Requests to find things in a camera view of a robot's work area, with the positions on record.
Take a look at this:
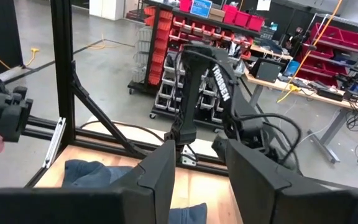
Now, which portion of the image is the cardboard box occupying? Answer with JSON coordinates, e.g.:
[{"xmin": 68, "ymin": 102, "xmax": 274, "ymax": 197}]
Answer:
[{"xmin": 209, "ymin": 7, "xmax": 226, "ymax": 22}]

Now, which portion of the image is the orange hanging cable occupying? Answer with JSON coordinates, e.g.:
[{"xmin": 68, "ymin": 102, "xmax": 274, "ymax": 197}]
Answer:
[{"xmin": 277, "ymin": 0, "xmax": 344, "ymax": 103}]

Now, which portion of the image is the black leader arm handle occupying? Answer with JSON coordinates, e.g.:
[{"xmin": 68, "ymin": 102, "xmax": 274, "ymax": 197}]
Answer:
[{"xmin": 0, "ymin": 86, "xmax": 34, "ymax": 169}]

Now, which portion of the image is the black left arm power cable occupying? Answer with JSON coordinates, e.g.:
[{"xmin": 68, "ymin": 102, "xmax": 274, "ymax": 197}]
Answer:
[{"xmin": 78, "ymin": 119, "xmax": 167, "ymax": 144}]

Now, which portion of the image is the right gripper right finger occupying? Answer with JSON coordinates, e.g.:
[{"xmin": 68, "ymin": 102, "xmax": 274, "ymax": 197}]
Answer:
[{"xmin": 225, "ymin": 139, "xmax": 353, "ymax": 224}]

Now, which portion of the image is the rolling rack with bins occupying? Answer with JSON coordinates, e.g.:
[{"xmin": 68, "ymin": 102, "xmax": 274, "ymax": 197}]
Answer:
[{"xmin": 127, "ymin": 4, "xmax": 260, "ymax": 130}]

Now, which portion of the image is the wooden workbench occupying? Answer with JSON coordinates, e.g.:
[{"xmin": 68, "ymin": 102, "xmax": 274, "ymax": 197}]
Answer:
[{"xmin": 244, "ymin": 43, "xmax": 358, "ymax": 166}]

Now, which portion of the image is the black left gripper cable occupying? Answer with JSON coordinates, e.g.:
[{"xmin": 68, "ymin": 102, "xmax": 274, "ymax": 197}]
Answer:
[{"xmin": 233, "ymin": 112, "xmax": 303, "ymax": 171}]

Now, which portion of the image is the blue box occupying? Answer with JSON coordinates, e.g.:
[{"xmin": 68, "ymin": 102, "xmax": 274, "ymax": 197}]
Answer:
[{"xmin": 190, "ymin": 0, "xmax": 213, "ymax": 19}]

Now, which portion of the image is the red bin wall rack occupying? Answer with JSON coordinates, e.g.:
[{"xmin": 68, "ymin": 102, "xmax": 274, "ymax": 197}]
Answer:
[{"xmin": 293, "ymin": 22, "xmax": 358, "ymax": 88}]

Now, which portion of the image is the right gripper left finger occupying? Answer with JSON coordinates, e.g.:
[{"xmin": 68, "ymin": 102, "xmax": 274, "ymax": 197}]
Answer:
[{"xmin": 110, "ymin": 139, "xmax": 177, "ymax": 224}]

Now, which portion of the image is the black upright panel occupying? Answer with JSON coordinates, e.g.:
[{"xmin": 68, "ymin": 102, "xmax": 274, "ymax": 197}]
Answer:
[{"xmin": 0, "ymin": 0, "xmax": 24, "ymax": 85}]

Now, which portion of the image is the black aluminium frame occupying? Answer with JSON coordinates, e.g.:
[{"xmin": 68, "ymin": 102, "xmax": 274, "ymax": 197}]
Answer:
[{"xmin": 0, "ymin": 0, "xmax": 358, "ymax": 190}]

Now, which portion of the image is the white aluminium strip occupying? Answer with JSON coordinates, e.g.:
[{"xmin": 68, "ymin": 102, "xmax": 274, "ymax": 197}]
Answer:
[{"xmin": 43, "ymin": 117, "xmax": 67, "ymax": 169}]

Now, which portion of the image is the white cabinet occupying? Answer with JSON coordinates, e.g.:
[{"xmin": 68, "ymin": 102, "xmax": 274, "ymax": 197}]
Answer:
[{"xmin": 88, "ymin": 0, "xmax": 139, "ymax": 21}]

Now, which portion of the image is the yellow floor cable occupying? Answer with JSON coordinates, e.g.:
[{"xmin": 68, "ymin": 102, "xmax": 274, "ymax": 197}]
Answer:
[{"xmin": 0, "ymin": 46, "xmax": 40, "ymax": 71}]

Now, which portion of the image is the black equipment box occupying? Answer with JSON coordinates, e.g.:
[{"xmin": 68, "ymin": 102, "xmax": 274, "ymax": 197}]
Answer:
[{"xmin": 249, "ymin": 57, "xmax": 287, "ymax": 84}]

